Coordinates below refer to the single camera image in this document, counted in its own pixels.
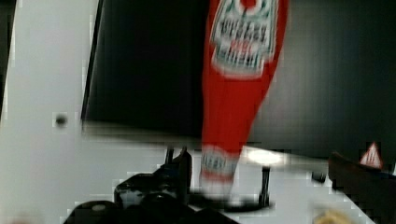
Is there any red ketchup bottle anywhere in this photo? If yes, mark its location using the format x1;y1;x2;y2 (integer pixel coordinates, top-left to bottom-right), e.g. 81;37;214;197
200;0;289;201

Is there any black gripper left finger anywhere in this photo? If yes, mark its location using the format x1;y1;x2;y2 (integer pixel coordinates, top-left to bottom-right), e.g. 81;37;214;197
64;147;237;224

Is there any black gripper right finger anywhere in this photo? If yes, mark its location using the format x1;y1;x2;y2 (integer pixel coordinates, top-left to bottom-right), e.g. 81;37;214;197
328;152;396;224

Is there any peeled toy banana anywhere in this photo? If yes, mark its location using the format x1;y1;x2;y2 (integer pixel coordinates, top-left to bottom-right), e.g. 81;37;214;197
313;210;355;224

